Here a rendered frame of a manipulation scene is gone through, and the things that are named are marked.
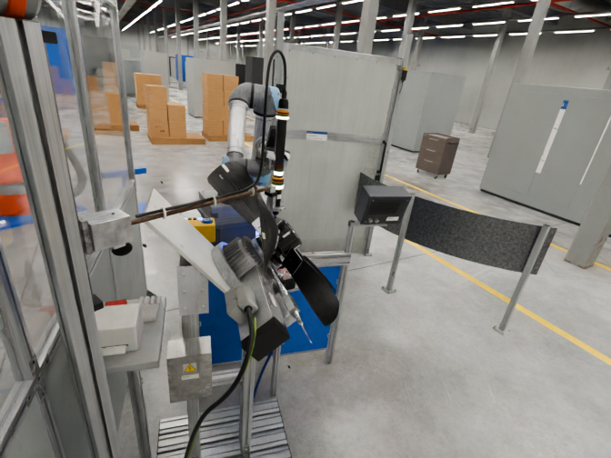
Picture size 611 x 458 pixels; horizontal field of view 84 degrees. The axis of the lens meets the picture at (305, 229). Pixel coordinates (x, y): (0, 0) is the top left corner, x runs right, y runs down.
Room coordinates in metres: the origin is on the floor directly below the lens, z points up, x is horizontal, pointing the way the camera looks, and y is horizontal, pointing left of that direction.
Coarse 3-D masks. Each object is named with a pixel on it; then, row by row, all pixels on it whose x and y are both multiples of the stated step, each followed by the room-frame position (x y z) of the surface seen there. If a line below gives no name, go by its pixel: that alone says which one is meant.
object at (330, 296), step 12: (300, 264) 1.06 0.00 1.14; (300, 276) 1.06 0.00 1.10; (312, 276) 1.01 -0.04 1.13; (300, 288) 1.05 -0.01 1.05; (312, 288) 1.01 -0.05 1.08; (324, 288) 0.96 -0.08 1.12; (312, 300) 1.01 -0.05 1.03; (324, 300) 0.96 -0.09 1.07; (336, 300) 0.89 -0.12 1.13; (324, 312) 0.97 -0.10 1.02; (336, 312) 0.91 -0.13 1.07; (324, 324) 0.98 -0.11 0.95
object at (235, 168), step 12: (216, 168) 1.15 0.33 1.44; (228, 168) 1.20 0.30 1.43; (240, 168) 1.25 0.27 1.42; (216, 180) 1.11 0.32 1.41; (228, 180) 1.15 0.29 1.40; (240, 180) 1.20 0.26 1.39; (252, 180) 1.25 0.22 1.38; (228, 192) 1.12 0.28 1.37; (240, 204) 1.13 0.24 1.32; (252, 204) 1.16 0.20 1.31; (252, 216) 1.13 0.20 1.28
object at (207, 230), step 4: (188, 220) 1.48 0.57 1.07; (192, 220) 1.49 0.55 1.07; (196, 220) 1.50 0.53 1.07; (200, 220) 1.50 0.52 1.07; (212, 220) 1.51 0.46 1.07; (192, 224) 1.44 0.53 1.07; (196, 224) 1.44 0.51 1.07; (200, 224) 1.45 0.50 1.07; (204, 224) 1.45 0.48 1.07; (208, 224) 1.46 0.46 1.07; (212, 224) 1.46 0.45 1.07; (196, 228) 1.43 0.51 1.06; (200, 228) 1.44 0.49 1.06; (204, 228) 1.44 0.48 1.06; (208, 228) 1.45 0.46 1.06; (212, 228) 1.46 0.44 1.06; (200, 232) 1.44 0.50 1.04; (204, 232) 1.44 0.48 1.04; (208, 232) 1.45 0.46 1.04; (212, 232) 1.46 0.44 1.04; (204, 236) 1.44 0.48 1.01; (208, 236) 1.45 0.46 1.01; (212, 236) 1.45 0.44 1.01; (208, 240) 1.45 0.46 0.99; (212, 240) 1.46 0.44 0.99
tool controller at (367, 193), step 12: (360, 192) 1.81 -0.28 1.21; (372, 192) 1.75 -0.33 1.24; (384, 192) 1.77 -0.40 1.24; (396, 192) 1.80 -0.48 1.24; (360, 204) 1.78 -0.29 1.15; (372, 204) 1.72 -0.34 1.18; (384, 204) 1.74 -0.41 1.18; (396, 204) 1.77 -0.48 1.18; (360, 216) 1.76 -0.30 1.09; (372, 216) 1.75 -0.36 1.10; (384, 216) 1.77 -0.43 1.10; (396, 216) 1.80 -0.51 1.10
